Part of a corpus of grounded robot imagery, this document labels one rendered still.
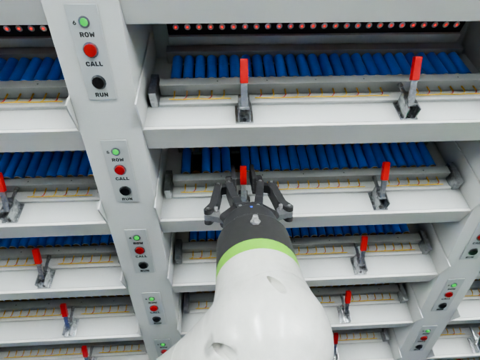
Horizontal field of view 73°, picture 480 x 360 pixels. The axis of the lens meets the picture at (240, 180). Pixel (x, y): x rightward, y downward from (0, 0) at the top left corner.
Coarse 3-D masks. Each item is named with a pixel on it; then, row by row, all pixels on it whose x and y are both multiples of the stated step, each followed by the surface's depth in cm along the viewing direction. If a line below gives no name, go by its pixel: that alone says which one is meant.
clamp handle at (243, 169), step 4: (240, 168) 59; (244, 168) 59; (240, 172) 59; (244, 172) 59; (240, 176) 60; (244, 176) 60; (240, 180) 60; (244, 180) 60; (244, 184) 60; (244, 188) 61; (244, 192) 61; (244, 196) 61; (244, 200) 61
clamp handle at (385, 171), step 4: (384, 164) 60; (388, 164) 60; (384, 168) 60; (388, 168) 60; (384, 172) 61; (388, 172) 61; (384, 176) 61; (388, 176) 61; (384, 180) 61; (384, 184) 62; (380, 188) 62; (384, 188) 62; (380, 192) 62; (384, 192) 62; (380, 196) 62; (384, 196) 63
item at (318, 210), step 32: (160, 160) 63; (448, 160) 70; (160, 192) 62; (416, 192) 66; (448, 192) 66; (160, 224) 62; (192, 224) 63; (288, 224) 65; (320, 224) 65; (352, 224) 66
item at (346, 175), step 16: (176, 176) 64; (192, 176) 64; (208, 176) 64; (224, 176) 64; (272, 176) 65; (288, 176) 65; (304, 176) 65; (320, 176) 65; (336, 176) 65; (352, 176) 66; (368, 176) 66; (400, 176) 66; (416, 176) 67; (432, 176) 67; (192, 192) 64
